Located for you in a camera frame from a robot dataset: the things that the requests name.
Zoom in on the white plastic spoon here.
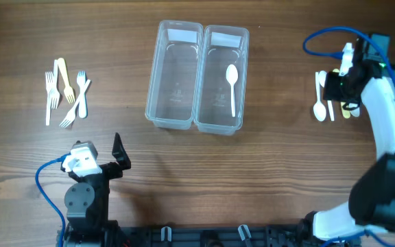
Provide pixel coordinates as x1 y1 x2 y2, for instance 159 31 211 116
313 72 326 121
350 108 360 117
318 71 335 121
226 64 239 117

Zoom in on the white fork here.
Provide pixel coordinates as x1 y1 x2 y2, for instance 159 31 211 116
50 60 60 109
76 71 87 119
45 71 53 126

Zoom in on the yellow plastic spoon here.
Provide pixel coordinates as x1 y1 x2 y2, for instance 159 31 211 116
333 69 351 119

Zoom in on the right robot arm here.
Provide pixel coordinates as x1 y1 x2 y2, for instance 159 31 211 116
297 62 395 244

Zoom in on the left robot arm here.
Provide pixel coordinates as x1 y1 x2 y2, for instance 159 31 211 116
59 133 132 246

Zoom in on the left clear plastic container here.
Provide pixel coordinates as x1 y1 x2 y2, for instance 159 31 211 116
145 20 203 130

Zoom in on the clear plastic container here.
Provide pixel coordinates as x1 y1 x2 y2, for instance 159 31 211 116
193 25 250 135
145 20 203 130

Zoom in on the right clear plastic container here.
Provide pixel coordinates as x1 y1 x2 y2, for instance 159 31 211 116
193 25 250 135

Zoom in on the white fork diagonal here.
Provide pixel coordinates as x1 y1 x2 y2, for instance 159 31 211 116
59 80 91 128

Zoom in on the yellow plastic fork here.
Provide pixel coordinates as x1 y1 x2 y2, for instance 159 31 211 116
57 58 75 104

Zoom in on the left blue cable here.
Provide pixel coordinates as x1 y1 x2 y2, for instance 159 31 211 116
34 154 71 247

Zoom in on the blue cable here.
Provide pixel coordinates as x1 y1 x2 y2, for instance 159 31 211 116
34 154 71 247
302 26 395 247

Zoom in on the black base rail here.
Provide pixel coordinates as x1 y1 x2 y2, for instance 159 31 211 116
56 224 322 247

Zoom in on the right blue cable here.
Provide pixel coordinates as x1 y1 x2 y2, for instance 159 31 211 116
302 26 395 247

